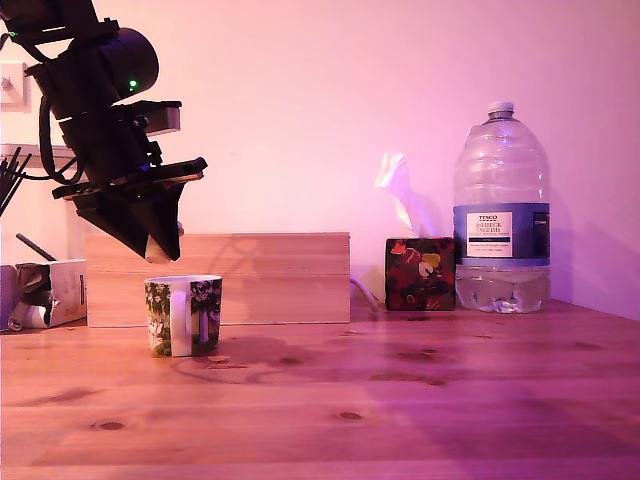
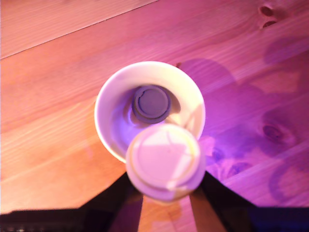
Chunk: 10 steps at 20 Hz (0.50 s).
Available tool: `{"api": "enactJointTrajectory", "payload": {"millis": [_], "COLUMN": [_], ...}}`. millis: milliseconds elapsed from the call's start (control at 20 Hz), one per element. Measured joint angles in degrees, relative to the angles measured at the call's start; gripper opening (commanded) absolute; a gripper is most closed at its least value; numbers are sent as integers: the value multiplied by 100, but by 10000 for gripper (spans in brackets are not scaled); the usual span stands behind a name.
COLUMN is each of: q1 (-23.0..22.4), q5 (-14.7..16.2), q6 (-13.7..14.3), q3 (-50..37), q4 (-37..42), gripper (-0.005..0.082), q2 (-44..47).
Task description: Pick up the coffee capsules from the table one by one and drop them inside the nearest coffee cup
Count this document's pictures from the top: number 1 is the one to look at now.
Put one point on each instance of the pale coffee capsule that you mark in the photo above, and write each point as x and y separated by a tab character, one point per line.
156	251

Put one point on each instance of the floral printed coffee mug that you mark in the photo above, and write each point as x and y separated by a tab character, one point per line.
200	315

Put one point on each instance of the black pen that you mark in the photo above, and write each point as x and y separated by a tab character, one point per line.
36	247

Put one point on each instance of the torn white cardboard box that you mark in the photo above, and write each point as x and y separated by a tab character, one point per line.
62	292

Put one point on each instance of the bundle of black sticks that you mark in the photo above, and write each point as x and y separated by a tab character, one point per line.
10	180

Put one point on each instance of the long wooden box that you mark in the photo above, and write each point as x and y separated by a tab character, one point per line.
280	280

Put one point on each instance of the white tissue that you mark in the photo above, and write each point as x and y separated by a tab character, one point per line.
400	190

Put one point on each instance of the floral tissue box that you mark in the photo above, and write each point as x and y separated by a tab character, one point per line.
420	274

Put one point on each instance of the large clear water bottle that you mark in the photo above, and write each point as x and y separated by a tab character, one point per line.
502	210

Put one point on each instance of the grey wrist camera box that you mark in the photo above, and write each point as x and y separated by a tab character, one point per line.
167	118

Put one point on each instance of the white wall shelf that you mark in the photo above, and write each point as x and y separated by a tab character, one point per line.
25	149

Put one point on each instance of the white wall rack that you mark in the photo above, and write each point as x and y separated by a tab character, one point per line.
12	85

